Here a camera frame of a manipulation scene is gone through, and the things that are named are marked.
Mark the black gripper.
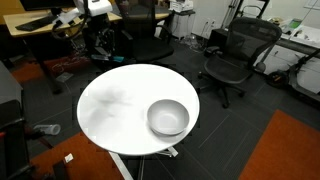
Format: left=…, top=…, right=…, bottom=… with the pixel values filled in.
left=83, top=14, right=116, bottom=59

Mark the green marker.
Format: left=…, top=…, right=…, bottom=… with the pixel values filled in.
left=91, top=54, right=125, bottom=64

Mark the black high-back office chair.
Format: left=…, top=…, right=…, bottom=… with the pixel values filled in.
left=114, top=0, right=175, bottom=65

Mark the grey flat floor plate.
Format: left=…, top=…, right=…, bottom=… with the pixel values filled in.
left=54, top=71, right=75, bottom=84

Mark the black keyboard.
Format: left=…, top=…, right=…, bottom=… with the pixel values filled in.
left=14, top=14, right=60, bottom=33

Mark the black monitor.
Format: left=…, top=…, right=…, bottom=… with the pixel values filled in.
left=19, top=0, right=76, bottom=12

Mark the white drawer unit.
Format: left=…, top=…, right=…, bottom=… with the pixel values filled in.
left=169, top=0, right=196, bottom=40

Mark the white bowl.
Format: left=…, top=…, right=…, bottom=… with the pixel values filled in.
left=146, top=98, right=191, bottom=137

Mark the wooden desk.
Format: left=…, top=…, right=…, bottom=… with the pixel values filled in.
left=3, top=6, right=171, bottom=95

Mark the small white paper scrap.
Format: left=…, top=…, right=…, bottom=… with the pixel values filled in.
left=64, top=152, right=75, bottom=164

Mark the white metal table base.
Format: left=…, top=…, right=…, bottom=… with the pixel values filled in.
left=108, top=146, right=180, bottom=180

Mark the black box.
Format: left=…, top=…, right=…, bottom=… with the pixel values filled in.
left=207, top=28, right=232, bottom=58

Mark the black robot stand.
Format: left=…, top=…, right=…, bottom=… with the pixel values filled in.
left=0, top=61, right=36, bottom=180

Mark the black mesh office chair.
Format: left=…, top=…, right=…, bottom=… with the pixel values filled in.
left=198, top=17, right=283, bottom=109

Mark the black kick scooter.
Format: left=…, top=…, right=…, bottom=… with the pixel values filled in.
left=264, top=49, right=320, bottom=108

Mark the green flat object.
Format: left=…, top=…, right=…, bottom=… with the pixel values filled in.
left=287, top=18, right=304, bottom=30

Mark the white desk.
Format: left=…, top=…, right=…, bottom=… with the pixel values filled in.
left=256, top=18, right=320, bottom=96

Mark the black metal post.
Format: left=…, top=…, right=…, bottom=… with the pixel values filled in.
left=51, top=159, right=68, bottom=180

